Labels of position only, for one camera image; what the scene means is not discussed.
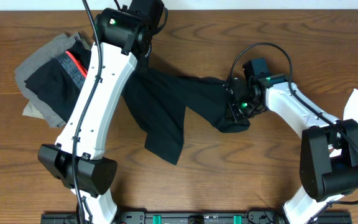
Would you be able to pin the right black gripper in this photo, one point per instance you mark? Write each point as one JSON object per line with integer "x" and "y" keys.
{"x": 234, "y": 112}

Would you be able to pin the black polo shirt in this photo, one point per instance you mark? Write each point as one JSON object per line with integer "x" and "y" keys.
{"x": 158, "y": 101}

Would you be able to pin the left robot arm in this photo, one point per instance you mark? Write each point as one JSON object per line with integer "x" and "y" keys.
{"x": 77, "y": 156}

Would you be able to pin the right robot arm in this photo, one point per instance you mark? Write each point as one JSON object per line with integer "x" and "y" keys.
{"x": 329, "y": 146}

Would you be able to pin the beige folded garment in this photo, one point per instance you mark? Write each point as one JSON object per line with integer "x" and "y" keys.
{"x": 31, "y": 111}

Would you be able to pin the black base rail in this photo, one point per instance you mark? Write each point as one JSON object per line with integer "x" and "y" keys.
{"x": 256, "y": 216}

